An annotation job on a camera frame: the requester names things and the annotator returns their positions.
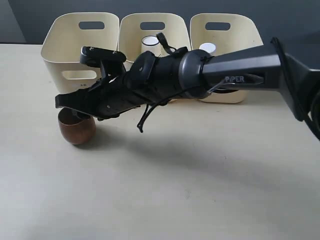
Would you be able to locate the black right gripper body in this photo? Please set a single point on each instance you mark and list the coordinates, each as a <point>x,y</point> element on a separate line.
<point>109,98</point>

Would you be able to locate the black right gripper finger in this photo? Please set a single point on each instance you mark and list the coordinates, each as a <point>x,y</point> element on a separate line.
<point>77,100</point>
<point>80,115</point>

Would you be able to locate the brown wooden cup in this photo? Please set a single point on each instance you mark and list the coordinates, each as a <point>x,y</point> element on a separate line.
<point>76,131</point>

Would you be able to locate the white paper cup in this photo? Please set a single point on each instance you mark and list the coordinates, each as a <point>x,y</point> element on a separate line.
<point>151,43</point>

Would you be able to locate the clear bottle white cap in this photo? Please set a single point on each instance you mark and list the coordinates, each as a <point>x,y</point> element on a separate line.
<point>208,47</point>

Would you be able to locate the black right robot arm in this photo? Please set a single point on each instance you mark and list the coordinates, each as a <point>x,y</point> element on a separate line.
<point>290,68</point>

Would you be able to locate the left cream plastic bin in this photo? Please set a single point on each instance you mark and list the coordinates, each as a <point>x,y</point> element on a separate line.
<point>61,49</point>

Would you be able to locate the cream plastic bin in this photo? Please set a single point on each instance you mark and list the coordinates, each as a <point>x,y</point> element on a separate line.
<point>61,49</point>
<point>136,26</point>
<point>229,32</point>

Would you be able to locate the middle cream plastic bin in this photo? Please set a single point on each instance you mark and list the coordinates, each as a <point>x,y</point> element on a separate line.
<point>136,26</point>

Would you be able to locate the right cream plastic bin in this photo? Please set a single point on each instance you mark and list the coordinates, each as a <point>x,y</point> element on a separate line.
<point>229,32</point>

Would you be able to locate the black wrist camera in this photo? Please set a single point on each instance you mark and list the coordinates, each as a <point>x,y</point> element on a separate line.
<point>110,62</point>

